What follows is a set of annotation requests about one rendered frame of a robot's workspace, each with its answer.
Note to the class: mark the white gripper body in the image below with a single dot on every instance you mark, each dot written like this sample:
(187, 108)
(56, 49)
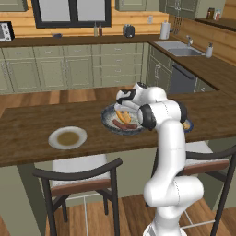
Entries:
(125, 106)

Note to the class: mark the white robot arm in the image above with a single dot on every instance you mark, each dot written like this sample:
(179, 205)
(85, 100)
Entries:
(170, 147)

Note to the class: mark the yellow bun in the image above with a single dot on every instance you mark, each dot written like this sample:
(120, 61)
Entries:
(186, 125)
(123, 116)

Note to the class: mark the brown sausage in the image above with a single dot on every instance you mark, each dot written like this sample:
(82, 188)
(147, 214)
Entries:
(124, 125)

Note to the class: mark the blue-grey patterned bowl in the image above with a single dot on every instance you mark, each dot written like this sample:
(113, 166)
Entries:
(107, 121)

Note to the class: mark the white plate with brown centre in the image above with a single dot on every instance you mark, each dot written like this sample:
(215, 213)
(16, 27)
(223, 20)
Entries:
(67, 138)

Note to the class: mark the blue-rimmed plate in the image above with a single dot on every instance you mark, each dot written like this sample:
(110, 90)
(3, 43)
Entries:
(188, 128)

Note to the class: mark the small dark bowl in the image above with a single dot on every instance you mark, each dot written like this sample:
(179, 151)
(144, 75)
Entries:
(57, 35)

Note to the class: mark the green base cupboards beside dishwasher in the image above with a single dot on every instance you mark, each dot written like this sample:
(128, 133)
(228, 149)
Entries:
(158, 72)

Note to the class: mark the dark grey dishwasher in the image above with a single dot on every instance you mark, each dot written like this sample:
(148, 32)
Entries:
(182, 80)

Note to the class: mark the green base cupboard run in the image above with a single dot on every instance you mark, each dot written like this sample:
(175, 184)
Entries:
(73, 67)

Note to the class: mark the grey sink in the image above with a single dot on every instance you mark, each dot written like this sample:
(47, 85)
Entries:
(179, 49)

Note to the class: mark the dark brown bottle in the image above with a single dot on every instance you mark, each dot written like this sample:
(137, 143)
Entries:
(100, 30)

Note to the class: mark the pale bottle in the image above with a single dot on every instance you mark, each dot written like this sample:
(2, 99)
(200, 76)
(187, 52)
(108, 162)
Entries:
(96, 30)

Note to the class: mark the white paper towel roll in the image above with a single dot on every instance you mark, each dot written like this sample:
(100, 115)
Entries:
(165, 30)

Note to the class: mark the dark chair with white cushion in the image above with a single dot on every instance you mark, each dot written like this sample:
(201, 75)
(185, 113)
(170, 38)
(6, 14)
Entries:
(209, 162)
(76, 178)

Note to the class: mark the silver tap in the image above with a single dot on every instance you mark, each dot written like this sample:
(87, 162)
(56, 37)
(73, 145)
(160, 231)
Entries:
(189, 40)

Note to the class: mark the hanging kitchen tools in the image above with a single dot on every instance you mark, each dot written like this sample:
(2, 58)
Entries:
(178, 24)

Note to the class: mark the white soap dispenser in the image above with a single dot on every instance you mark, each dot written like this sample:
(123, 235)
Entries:
(209, 50)

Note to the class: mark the black-framed window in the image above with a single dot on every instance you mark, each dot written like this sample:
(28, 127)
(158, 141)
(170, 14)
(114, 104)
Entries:
(72, 12)

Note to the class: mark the dark jar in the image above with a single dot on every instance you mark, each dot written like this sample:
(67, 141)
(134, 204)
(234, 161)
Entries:
(210, 14)

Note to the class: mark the white jar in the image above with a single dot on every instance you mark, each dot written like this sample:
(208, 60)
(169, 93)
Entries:
(218, 14)

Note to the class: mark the white wall socket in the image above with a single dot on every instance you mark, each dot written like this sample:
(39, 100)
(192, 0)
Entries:
(150, 19)

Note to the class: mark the green wall cupboard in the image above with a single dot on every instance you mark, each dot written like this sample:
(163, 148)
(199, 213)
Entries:
(179, 7)
(12, 4)
(130, 4)

